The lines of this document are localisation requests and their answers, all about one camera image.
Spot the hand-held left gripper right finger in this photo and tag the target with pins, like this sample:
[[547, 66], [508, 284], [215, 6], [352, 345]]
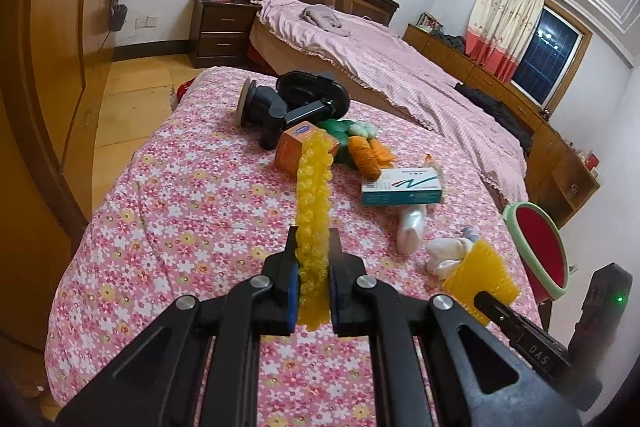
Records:
[[334, 307]]

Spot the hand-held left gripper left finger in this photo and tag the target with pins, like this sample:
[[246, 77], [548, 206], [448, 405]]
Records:
[[292, 302]]

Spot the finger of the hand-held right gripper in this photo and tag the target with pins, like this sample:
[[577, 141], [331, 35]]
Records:
[[520, 337]]

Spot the red bucket with green rim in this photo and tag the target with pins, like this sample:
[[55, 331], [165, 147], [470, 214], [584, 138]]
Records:
[[540, 247]]

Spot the yellow bubble wrap strip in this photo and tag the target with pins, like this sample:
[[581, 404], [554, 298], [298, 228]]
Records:
[[312, 207]]

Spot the clear snack packet orange ends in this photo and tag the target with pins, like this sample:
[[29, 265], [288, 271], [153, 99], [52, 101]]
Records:
[[432, 163]]

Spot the white plastic bottle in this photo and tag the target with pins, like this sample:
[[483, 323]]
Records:
[[411, 229]]

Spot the crumpled white tissue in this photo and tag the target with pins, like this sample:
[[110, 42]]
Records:
[[445, 252]]

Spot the white and teal box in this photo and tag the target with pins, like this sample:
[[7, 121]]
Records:
[[400, 187]]

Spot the pink floral blanket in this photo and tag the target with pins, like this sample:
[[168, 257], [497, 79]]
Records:
[[175, 207]]

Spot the orange net bag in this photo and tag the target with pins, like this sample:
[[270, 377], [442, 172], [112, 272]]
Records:
[[365, 157]]

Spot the orange cardboard box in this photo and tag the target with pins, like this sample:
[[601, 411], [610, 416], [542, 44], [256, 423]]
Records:
[[290, 147]]

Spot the red box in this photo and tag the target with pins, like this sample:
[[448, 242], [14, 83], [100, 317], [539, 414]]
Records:
[[591, 161]]

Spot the long wooden cabinet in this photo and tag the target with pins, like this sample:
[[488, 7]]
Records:
[[550, 167]]

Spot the green plush toy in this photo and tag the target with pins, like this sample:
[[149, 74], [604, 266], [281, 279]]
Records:
[[335, 132]]

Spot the black handheld device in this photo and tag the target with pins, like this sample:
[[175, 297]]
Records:
[[310, 92]]

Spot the large dark clothes pile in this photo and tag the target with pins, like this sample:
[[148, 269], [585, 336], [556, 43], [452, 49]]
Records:
[[495, 112]]

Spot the red plastic item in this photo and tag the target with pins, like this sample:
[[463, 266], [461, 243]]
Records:
[[182, 89]]

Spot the pink bedspread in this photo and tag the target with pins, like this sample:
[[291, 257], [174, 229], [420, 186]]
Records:
[[400, 67]]

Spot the window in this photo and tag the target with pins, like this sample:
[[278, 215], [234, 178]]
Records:
[[550, 52]]

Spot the dark wooden nightstand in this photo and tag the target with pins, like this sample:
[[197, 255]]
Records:
[[220, 32]]

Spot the folded mauve cloth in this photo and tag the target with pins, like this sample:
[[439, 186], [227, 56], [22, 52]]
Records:
[[322, 17]]

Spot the small dark clothes pile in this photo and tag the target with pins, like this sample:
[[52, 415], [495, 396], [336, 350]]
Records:
[[452, 43]]

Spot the small colourful box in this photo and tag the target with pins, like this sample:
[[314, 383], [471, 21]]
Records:
[[429, 23]]

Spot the cream and red curtain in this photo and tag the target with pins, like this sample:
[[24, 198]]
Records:
[[500, 17]]

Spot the black hanging bag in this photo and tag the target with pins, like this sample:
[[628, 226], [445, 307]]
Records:
[[118, 14]]

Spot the wooden wardrobe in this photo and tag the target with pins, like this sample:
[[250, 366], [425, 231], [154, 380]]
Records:
[[50, 57]]

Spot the wall socket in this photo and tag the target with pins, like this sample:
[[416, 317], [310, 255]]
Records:
[[146, 22]]

